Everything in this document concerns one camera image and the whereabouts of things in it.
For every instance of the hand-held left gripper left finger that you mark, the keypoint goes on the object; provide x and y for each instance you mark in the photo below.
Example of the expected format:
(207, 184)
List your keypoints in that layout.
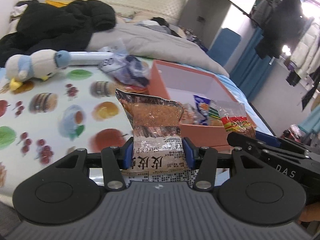
(128, 152)

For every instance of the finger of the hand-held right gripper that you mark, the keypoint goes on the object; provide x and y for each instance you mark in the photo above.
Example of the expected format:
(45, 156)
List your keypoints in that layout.
(246, 142)
(300, 146)

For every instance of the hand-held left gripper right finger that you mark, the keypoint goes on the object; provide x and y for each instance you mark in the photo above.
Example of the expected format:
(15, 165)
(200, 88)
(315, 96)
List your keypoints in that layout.
(188, 152)

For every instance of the pink cardboard box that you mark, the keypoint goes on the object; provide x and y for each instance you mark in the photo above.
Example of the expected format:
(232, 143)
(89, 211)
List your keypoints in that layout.
(200, 137)

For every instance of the clear packet red yellow candies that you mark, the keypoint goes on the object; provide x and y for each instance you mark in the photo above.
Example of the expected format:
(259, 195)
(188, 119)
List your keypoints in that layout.
(235, 122)

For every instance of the orange white snack packet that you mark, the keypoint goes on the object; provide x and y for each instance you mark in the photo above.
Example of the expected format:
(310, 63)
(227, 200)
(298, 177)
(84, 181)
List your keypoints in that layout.
(188, 113)

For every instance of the brown shrimp snack packet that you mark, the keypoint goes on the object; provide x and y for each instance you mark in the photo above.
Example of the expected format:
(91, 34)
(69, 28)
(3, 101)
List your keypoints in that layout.
(155, 120)

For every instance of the green label snack packet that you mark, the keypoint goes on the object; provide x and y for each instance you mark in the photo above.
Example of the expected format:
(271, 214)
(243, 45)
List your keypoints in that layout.
(214, 111)

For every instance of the blue snack packet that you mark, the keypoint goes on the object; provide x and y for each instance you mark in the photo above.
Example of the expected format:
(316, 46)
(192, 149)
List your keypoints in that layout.
(201, 107)

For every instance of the person's right hand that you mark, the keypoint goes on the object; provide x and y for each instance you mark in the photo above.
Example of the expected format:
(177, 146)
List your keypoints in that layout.
(311, 216)

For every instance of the teal cloth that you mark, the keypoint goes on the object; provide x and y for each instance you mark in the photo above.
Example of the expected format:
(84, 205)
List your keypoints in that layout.
(311, 122)

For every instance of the fruit printed table mat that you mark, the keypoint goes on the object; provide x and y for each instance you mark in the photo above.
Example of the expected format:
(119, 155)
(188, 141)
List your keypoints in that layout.
(82, 97)

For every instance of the blue curtain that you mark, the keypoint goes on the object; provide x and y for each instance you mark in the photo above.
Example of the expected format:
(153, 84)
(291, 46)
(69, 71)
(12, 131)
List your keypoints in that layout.
(252, 65)

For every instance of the blue printed plastic bag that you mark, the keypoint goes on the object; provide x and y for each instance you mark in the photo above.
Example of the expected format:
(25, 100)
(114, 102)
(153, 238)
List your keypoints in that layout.
(130, 67)

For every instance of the white hanging coat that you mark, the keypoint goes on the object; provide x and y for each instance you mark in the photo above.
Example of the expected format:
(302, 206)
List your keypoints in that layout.
(307, 52)

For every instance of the white roll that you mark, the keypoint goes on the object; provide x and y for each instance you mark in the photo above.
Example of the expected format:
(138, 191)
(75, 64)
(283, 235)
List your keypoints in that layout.
(87, 58)

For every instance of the grey blanket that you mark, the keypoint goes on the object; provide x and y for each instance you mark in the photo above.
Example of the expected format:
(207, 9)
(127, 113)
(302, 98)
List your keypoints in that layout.
(155, 42)

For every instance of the black hanging coat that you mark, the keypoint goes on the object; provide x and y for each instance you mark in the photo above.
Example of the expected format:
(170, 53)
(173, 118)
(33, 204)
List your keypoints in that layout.
(282, 25)

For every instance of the white blue plush penguin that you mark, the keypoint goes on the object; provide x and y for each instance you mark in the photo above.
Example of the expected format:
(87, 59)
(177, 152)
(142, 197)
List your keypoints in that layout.
(37, 63)

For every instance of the dark cloth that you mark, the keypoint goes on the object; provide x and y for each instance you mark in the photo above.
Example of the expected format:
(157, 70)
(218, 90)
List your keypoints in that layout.
(160, 22)

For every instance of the grey hanging coat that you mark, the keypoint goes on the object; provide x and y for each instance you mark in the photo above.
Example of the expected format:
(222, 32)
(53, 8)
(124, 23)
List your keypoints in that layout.
(265, 7)

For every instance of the black jacket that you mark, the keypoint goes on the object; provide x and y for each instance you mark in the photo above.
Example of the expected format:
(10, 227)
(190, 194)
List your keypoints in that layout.
(62, 25)

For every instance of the yellow cloth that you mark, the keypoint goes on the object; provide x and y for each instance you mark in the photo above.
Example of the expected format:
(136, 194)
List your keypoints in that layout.
(56, 3)

